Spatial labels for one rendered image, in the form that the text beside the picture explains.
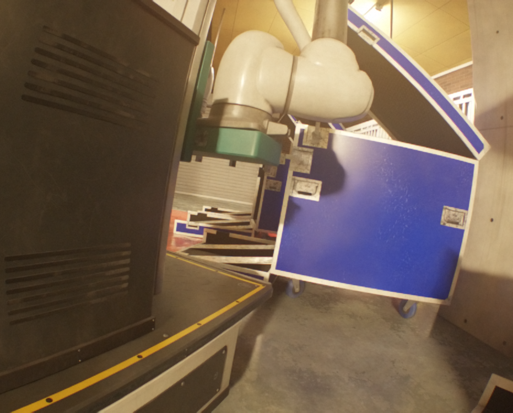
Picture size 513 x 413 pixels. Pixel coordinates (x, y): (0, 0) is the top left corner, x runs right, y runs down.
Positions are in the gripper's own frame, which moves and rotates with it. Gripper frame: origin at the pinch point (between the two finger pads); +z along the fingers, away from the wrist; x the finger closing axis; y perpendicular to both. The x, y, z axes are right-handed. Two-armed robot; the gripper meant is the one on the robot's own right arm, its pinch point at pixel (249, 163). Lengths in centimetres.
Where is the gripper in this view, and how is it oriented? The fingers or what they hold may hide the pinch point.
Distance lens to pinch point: 105.4
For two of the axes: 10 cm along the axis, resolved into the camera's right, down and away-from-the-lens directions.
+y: -3.9, 0.0, -9.2
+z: -1.7, 9.8, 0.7
